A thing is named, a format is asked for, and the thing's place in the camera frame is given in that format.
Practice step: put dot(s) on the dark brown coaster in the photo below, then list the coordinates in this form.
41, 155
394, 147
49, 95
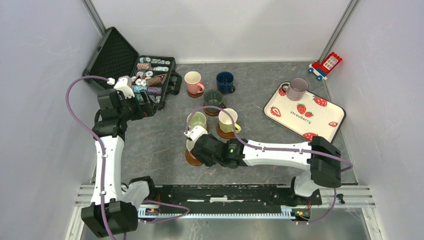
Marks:
197, 95

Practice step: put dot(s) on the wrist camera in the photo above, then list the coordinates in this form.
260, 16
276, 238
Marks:
123, 84
195, 133

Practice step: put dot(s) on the dark blue mug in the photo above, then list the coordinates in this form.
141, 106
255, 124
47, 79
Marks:
225, 79

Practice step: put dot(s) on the black poker chip case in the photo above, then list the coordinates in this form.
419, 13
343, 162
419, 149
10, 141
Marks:
153, 77

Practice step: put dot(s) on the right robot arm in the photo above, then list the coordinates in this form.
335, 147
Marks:
316, 158

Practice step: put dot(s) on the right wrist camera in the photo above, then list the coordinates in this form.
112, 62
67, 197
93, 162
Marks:
195, 133

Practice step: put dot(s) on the grooved wooden coaster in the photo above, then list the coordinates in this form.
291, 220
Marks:
212, 111

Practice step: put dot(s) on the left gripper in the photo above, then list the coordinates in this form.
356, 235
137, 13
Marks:
148, 109

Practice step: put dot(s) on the strawberry pattern tray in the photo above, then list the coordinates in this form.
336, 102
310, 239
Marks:
311, 116

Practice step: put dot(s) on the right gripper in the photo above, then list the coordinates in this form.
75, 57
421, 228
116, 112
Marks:
204, 160

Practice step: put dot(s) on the mauve mug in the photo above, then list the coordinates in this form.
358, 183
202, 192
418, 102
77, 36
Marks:
295, 89

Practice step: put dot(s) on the aluminium frame rail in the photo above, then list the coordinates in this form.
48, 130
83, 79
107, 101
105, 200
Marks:
347, 197

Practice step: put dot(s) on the light green mug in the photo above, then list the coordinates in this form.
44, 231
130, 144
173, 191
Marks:
198, 118

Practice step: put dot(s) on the cream pink mug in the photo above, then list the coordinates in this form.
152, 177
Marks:
190, 144

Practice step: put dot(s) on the red blue toy truck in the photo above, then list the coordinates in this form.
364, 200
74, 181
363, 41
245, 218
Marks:
322, 69

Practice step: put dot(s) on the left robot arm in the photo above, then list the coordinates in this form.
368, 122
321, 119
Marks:
112, 211

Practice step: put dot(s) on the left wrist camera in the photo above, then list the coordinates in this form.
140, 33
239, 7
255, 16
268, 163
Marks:
123, 84

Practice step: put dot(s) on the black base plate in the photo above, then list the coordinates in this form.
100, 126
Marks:
230, 198

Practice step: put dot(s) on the dark green mug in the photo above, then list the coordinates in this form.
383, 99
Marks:
213, 97

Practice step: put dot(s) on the yellow mug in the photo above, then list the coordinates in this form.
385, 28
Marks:
228, 122

